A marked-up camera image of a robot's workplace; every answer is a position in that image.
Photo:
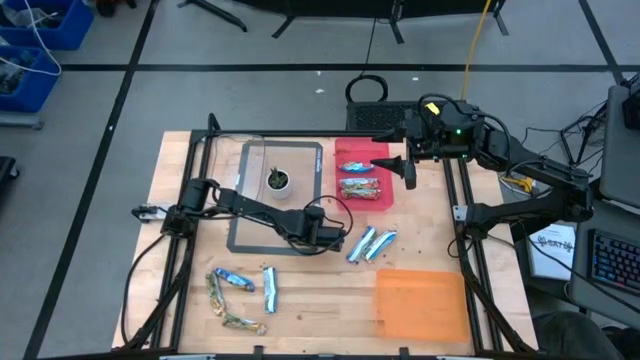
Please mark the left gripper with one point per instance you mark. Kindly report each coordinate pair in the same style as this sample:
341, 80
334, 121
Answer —
330, 235

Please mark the blue and red granola bar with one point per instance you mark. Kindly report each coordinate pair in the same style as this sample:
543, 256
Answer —
356, 166

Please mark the orange translucent bin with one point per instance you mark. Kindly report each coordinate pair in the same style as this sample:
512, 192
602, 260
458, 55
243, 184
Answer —
422, 305

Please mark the black table frame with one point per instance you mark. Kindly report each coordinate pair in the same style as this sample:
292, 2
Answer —
182, 280

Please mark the black equipment piece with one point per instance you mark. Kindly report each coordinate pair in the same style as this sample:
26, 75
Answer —
7, 172

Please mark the black keyboard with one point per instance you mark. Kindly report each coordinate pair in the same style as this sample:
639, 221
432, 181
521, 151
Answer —
617, 262

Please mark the grey desk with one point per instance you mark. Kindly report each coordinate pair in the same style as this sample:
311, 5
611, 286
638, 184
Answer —
620, 145
582, 250

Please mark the black room divider screen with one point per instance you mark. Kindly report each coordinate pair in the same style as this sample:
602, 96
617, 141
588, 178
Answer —
350, 5

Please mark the grey metal rail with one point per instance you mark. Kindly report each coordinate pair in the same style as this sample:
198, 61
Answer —
20, 121

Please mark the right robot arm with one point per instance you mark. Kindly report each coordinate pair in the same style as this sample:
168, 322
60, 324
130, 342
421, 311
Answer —
540, 172

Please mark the red translucent bin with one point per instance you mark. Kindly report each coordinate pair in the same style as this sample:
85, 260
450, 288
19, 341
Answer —
362, 147

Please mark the succulent in white pot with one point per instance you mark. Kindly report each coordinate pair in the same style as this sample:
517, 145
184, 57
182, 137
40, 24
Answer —
280, 187

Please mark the black desk device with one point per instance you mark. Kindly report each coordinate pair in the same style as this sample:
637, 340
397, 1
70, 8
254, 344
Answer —
632, 107

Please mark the black perforated computer tower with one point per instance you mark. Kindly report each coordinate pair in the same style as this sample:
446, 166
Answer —
372, 116

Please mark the blue storage bin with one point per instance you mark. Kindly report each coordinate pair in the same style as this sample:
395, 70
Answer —
45, 25
35, 85

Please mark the dark blue granola bar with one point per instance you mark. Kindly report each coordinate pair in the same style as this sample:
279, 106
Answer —
235, 279

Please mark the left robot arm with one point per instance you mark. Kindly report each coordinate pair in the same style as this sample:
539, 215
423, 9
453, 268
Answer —
250, 207

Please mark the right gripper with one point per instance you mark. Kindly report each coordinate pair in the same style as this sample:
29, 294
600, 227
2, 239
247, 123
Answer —
425, 135

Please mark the clear plastic bin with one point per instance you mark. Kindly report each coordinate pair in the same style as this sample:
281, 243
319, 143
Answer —
225, 160

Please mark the green granola bar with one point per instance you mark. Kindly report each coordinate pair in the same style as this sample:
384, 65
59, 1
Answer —
216, 294
360, 183
360, 195
244, 324

